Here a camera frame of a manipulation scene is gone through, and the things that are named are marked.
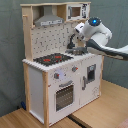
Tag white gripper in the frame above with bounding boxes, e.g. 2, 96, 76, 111
74, 23, 85, 43

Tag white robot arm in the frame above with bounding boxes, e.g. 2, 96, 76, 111
74, 17, 128, 61

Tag wooden toy kitchen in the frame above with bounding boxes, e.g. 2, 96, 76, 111
22, 2, 103, 128

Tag toy microwave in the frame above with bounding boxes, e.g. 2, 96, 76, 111
67, 3, 89, 21

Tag black toy faucet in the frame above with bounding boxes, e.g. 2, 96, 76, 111
67, 34, 82, 49

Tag grey toy sink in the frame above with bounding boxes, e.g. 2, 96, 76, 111
66, 47, 89, 56

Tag grey range hood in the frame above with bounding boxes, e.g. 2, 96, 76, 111
35, 5, 64, 27

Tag grey backdrop curtain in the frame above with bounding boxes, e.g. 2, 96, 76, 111
0, 0, 128, 117

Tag black toy stovetop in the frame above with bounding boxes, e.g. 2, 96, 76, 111
34, 53, 71, 66

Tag left stove knob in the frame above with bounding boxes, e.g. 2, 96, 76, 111
54, 73, 60, 79

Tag toy oven door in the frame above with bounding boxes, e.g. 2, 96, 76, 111
56, 81, 74, 111

